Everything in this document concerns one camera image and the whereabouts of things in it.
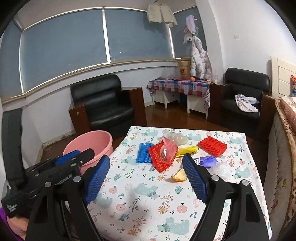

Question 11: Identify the clear plastic bag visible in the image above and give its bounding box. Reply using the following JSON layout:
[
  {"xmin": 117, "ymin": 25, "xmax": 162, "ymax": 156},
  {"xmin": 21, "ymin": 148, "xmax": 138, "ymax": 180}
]
[{"xmin": 162, "ymin": 130, "xmax": 189, "ymax": 146}]

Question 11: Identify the black leather armchair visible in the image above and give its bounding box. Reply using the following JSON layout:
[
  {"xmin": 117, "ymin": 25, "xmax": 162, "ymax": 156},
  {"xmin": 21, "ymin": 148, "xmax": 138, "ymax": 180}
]
[
  {"xmin": 208, "ymin": 68, "xmax": 275, "ymax": 140},
  {"xmin": 69, "ymin": 74, "xmax": 147, "ymax": 139}
]

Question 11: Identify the left black leather armchair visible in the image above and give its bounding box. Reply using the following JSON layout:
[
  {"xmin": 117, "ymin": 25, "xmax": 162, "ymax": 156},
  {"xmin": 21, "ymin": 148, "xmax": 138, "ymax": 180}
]
[{"xmin": 69, "ymin": 74, "xmax": 147, "ymax": 139}]

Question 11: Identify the white low table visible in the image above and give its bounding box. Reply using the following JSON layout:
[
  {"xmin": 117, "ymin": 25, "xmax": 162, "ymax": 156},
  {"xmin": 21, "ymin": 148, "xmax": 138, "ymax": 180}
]
[{"xmin": 152, "ymin": 90, "xmax": 208, "ymax": 119}]

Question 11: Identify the hanging floral child jacket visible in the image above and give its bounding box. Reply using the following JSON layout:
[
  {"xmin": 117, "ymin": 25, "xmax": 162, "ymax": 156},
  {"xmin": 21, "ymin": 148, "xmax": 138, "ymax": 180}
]
[{"xmin": 190, "ymin": 36, "xmax": 212, "ymax": 80}]

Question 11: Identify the white plastic bag ball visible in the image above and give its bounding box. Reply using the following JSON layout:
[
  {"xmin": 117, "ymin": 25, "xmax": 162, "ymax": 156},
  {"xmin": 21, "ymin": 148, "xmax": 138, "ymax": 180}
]
[{"xmin": 208, "ymin": 161, "xmax": 234, "ymax": 181}]

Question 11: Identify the red plastic snack bag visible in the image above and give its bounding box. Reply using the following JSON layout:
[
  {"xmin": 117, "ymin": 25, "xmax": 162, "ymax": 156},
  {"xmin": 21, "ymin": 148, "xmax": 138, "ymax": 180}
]
[{"xmin": 148, "ymin": 137, "xmax": 178, "ymax": 173}]

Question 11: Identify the right black leather armchair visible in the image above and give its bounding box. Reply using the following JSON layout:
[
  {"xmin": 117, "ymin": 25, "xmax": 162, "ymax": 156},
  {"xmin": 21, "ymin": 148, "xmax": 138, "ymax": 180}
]
[{"xmin": 208, "ymin": 68, "xmax": 275, "ymax": 140}]

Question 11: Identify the hanging pink hat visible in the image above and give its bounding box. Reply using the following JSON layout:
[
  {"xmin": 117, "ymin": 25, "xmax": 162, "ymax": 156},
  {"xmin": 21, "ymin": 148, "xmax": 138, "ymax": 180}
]
[{"xmin": 184, "ymin": 15, "xmax": 198, "ymax": 35}]

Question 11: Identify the hanging beige shirt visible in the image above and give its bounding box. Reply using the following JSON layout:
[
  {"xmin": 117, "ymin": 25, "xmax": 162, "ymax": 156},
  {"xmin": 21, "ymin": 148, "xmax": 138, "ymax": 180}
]
[{"xmin": 147, "ymin": 4, "xmax": 178, "ymax": 28}]

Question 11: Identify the left hand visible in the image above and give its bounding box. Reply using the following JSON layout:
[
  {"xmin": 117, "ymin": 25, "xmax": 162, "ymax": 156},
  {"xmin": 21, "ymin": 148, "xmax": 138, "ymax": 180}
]
[{"xmin": 6, "ymin": 215, "xmax": 29, "ymax": 240}]

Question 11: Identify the checkered tablecloth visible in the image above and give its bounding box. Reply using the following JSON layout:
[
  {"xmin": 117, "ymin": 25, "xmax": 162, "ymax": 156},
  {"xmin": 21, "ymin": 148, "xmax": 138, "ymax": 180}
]
[{"xmin": 147, "ymin": 79, "xmax": 211, "ymax": 110}]

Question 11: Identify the red bristle brush pad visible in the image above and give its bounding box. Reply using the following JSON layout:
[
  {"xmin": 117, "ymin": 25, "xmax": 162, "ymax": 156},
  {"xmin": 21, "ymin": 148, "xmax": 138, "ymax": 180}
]
[{"xmin": 198, "ymin": 136, "xmax": 227, "ymax": 157}]

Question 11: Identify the blue bristle brush pad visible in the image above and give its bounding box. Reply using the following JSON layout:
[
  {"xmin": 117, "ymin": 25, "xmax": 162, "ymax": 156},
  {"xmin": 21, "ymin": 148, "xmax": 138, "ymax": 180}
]
[{"xmin": 135, "ymin": 142, "xmax": 153, "ymax": 164}]

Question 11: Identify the colourful pillow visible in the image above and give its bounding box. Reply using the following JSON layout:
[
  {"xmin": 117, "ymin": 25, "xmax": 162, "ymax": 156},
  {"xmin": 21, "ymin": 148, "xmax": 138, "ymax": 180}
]
[{"xmin": 291, "ymin": 75, "xmax": 296, "ymax": 96}]

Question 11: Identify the white wooden headboard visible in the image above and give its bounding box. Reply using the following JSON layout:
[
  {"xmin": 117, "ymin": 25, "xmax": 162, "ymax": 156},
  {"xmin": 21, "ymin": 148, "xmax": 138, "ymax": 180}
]
[{"xmin": 271, "ymin": 56, "xmax": 295, "ymax": 99}]

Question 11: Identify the floral tablecloth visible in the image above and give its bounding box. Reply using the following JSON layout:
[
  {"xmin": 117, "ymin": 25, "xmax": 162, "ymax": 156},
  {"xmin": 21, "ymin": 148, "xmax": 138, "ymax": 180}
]
[{"xmin": 88, "ymin": 126, "xmax": 269, "ymax": 240}]

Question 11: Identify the pink plastic trash bucket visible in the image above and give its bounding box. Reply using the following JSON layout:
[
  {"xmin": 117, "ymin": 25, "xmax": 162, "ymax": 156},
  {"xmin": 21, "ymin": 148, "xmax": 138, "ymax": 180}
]
[{"xmin": 63, "ymin": 131, "xmax": 113, "ymax": 174}]

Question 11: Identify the cloth on armchair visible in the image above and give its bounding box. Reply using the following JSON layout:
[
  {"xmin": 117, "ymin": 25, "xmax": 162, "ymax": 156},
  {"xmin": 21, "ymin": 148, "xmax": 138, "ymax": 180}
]
[{"xmin": 235, "ymin": 94, "xmax": 259, "ymax": 113}]

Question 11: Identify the brown paper bag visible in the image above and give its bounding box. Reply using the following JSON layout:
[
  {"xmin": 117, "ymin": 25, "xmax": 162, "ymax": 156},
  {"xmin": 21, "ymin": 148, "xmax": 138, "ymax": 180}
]
[{"xmin": 178, "ymin": 60, "xmax": 191, "ymax": 80}]

